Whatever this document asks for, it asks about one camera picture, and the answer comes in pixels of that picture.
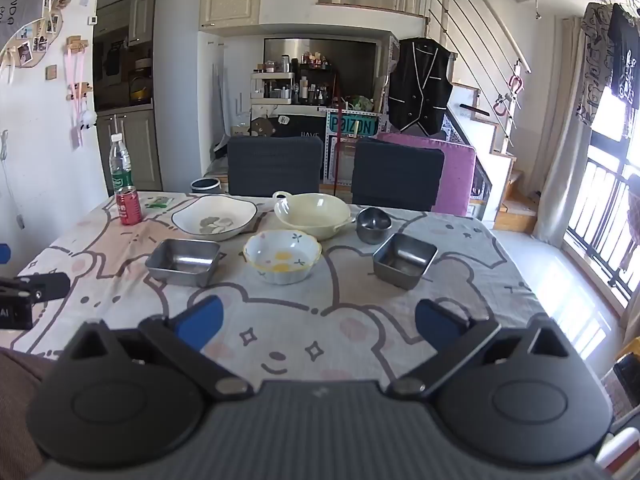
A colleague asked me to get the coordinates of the bear print tablecloth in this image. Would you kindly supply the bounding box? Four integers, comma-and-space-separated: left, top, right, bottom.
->
0, 191, 551, 396

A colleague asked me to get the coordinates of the red hanging strap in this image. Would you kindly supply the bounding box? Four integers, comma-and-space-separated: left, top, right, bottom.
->
335, 102, 347, 184

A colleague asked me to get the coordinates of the cream bowl with handles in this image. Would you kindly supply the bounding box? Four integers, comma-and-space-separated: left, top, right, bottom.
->
272, 190, 355, 241

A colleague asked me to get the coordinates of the balcony window railing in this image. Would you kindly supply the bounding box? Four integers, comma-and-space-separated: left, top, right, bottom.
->
564, 95, 640, 307

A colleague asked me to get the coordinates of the pink ribbon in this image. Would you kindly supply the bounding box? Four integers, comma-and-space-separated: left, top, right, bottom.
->
64, 52, 85, 150

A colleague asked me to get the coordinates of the wooden staircase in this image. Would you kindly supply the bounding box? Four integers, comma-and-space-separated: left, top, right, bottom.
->
450, 85, 541, 233

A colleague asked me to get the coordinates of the white plate with dark rim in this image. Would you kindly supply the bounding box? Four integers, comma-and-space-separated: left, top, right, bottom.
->
171, 195, 258, 241

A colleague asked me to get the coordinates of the round steel bowl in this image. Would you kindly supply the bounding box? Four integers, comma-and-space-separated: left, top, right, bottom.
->
355, 207, 392, 245

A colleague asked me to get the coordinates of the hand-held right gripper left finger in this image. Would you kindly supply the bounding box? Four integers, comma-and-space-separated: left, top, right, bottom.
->
67, 295, 249, 402

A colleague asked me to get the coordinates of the photo wall board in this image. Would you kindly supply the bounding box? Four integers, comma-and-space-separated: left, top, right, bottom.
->
0, 0, 71, 68

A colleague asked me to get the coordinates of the row of cosmetic bottles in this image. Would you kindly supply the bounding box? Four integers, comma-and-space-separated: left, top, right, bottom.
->
297, 52, 335, 106

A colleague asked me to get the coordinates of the black hanging shirt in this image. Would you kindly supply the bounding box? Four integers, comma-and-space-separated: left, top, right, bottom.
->
607, 5, 640, 108

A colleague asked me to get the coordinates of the square steel bowl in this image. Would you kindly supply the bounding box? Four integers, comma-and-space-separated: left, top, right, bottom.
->
145, 238, 222, 287
372, 233, 439, 290

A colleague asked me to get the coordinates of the beige kitchen cabinet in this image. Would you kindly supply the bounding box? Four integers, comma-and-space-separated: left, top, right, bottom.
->
96, 107, 163, 193

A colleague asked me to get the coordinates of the grey wall banner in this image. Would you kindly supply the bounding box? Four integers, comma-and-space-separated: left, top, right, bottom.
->
0, 0, 44, 49

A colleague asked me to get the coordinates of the metal stair railing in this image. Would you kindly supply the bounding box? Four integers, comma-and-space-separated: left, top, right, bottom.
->
425, 0, 532, 153

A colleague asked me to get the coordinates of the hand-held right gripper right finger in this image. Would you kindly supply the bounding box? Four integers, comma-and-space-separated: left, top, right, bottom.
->
387, 298, 576, 398

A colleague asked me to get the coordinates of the person's brown clothing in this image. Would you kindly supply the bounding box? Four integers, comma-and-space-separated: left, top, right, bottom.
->
0, 349, 57, 480

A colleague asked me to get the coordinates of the cream cabinet door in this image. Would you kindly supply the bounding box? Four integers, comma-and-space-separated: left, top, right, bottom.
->
199, 0, 265, 31

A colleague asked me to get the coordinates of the white shelf rack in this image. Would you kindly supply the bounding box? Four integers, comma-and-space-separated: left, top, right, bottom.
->
250, 72, 297, 106

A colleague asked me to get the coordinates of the red soda can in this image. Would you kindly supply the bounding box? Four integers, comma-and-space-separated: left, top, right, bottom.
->
116, 186, 141, 226

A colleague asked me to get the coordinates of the steel wall panel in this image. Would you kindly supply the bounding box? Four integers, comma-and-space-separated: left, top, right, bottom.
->
263, 37, 377, 106

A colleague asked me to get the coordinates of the patterned hanging garment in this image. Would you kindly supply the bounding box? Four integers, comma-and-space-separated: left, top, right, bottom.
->
575, 2, 618, 126

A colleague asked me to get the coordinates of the black vest with white trim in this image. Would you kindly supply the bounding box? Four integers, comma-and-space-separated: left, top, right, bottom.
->
387, 37, 454, 136

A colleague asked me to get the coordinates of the dark grey chair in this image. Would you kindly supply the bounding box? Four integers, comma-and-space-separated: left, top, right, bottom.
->
351, 139, 446, 212
227, 136, 324, 197

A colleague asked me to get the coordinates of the clear plastic water bottle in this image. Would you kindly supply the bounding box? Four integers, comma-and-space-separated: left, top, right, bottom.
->
109, 134, 133, 194

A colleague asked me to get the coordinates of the beige curtain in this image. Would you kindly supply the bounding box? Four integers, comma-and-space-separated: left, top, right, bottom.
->
532, 17, 596, 248

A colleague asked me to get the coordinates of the teal sign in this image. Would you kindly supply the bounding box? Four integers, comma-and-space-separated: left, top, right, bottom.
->
327, 112, 377, 137

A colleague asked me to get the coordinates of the lemon print ceramic bowl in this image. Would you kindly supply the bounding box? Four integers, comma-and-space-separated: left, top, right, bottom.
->
243, 230, 323, 285

